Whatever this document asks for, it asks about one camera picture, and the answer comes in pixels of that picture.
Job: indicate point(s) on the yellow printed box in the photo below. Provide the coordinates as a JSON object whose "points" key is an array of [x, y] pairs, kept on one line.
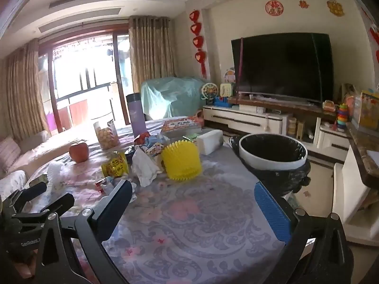
{"points": [[368, 112]]}

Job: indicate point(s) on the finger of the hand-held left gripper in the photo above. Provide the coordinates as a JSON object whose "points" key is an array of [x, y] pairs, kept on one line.
{"points": [[35, 190], [59, 203]]}

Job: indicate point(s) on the small red wrapper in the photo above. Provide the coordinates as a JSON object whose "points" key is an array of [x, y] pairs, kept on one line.
{"points": [[102, 185]]}

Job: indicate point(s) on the small red wall decal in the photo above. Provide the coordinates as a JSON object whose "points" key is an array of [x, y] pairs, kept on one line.
{"points": [[303, 4]]}

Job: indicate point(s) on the marble top side cabinet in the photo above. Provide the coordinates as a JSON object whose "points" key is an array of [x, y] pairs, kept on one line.
{"points": [[362, 159]]}

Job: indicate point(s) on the ferris wheel toy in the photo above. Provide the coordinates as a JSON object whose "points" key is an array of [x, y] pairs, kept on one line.
{"points": [[209, 91]]}

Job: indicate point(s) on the pink hanging brush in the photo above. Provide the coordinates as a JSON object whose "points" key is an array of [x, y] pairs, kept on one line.
{"points": [[266, 125]]}

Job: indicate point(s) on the pale fabric sofa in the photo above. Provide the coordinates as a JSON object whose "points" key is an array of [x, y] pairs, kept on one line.
{"points": [[26, 151]]}

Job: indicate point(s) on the purple thermos bottle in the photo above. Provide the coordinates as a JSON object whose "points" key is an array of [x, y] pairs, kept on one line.
{"points": [[136, 115]]}

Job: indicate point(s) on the pink kettlebell toy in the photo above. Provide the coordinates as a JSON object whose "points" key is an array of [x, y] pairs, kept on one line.
{"points": [[200, 114]]}

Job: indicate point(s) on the blue plastic toy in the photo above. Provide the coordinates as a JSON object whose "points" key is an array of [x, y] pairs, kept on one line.
{"points": [[222, 102]]}

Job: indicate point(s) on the white paper sheet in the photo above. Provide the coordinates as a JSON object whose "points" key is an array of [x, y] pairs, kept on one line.
{"points": [[373, 154]]}

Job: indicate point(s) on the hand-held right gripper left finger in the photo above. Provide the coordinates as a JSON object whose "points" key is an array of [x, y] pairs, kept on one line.
{"points": [[114, 210]]}

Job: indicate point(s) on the orange white toy register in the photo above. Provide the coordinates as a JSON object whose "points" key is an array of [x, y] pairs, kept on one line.
{"points": [[328, 106]]}

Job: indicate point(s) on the crumpled white tissue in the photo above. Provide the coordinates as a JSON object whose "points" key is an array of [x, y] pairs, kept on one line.
{"points": [[145, 168]]}

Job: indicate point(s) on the white foam block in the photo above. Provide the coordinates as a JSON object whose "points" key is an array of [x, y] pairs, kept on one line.
{"points": [[210, 142]]}

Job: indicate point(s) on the yellow toy telephone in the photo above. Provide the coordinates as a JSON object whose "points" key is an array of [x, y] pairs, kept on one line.
{"points": [[225, 90]]}

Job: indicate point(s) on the teal flat box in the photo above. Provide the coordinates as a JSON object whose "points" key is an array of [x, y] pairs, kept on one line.
{"points": [[292, 201]]}

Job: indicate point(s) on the balcony glass door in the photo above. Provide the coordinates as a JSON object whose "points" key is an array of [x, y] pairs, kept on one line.
{"points": [[88, 74]]}

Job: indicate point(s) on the white television cabinet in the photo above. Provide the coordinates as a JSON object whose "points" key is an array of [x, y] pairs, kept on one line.
{"points": [[242, 119]]}

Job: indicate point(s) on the white foam fruit net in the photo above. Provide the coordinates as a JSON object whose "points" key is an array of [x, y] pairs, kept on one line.
{"points": [[57, 174]]}

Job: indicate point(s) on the gold figure wall decal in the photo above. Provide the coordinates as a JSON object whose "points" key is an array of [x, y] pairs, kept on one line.
{"points": [[335, 6]]}

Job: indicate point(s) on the red apple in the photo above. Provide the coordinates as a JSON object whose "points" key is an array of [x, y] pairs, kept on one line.
{"points": [[79, 152]]}

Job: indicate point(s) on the stacked round containers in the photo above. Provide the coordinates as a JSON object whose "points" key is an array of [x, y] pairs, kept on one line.
{"points": [[292, 127]]}

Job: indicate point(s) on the cartoon house shaped card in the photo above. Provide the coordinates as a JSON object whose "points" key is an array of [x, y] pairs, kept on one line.
{"points": [[229, 76]]}

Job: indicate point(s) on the red snack packet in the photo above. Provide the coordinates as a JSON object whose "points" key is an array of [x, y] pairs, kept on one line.
{"points": [[142, 138]]}

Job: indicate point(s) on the orange cover book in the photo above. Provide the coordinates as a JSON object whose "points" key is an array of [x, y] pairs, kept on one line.
{"points": [[180, 125]]}

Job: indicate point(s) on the colourful printed wrapper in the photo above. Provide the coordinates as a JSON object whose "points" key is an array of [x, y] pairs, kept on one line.
{"points": [[157, 148]]}

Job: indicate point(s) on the white shopping bag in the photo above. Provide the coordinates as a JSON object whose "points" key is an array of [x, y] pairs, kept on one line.
{"points": [[347, 90]]}

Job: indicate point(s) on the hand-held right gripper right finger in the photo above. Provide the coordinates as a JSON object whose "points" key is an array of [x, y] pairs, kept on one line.
{"points": [[272, 213]]}

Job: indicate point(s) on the bag of round snacks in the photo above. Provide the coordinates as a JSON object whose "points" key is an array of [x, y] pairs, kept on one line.
{"points": [[107, 136]]}

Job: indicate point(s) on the round bin with black liner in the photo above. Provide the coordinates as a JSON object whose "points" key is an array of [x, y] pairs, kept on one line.
{"points": [[266, 161]]}

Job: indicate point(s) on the yellow snack packet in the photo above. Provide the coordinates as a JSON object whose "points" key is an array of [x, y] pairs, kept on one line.
{"points": [[115, 165]]}

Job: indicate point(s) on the yellow spiky plastic cup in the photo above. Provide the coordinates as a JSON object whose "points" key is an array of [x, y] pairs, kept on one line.
{"points": [[182, 159]]}

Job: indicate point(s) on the beige curtain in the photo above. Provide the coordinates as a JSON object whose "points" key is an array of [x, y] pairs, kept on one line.
{"points": [[151, 53], [20, 94]]}

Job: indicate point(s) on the black flat television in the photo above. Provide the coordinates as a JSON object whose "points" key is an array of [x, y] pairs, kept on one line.
{"points": [[281, 65]]}

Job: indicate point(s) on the teal covered armchair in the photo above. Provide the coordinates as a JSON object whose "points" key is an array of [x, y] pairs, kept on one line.
{"points": [[171, 94]]}

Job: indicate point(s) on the round red wall decal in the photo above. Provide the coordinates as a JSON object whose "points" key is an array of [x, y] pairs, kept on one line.
{"points": [[274, 7]]}

